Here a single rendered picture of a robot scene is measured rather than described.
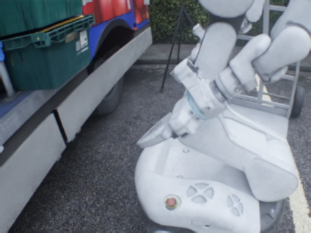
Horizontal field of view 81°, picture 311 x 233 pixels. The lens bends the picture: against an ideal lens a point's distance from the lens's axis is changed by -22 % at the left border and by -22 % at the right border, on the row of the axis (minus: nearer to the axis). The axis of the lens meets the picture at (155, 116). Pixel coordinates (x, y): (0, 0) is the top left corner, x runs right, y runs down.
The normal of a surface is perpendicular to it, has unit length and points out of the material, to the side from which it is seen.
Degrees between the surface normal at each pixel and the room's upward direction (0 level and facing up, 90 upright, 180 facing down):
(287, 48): 94
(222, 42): 90
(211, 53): 90
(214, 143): 90
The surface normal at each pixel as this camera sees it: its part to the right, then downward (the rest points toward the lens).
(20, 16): -0.22, 0.54
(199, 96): -0.56, 0.12
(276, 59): -0.37, 0.63
